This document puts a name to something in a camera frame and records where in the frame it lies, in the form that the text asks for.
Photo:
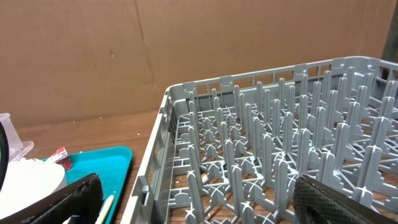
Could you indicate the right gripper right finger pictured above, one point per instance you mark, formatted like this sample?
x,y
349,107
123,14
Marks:
x,y
315,202

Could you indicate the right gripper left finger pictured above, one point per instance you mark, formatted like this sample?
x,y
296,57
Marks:
x,y
82,201

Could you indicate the grey dishwasher rack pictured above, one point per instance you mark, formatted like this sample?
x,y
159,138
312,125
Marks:
x,y
230,149

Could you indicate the yellow plastic spoon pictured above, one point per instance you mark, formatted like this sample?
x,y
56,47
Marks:
x,y
105,210

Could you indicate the teal plastic serving tray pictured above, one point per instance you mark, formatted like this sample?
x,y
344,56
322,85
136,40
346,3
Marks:
x,y
111,164

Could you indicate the red foil snack wrapper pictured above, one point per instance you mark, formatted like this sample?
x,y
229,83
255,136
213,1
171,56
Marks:
x,y
60,157

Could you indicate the medium white plate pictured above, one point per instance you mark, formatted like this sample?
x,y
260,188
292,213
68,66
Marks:
x,y
27,182

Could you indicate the clear plastic bin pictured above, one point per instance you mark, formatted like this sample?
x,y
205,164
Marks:
x,y
17,148

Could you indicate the brown cardboard backdrop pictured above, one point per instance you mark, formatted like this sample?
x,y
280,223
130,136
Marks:
x,y
65,60

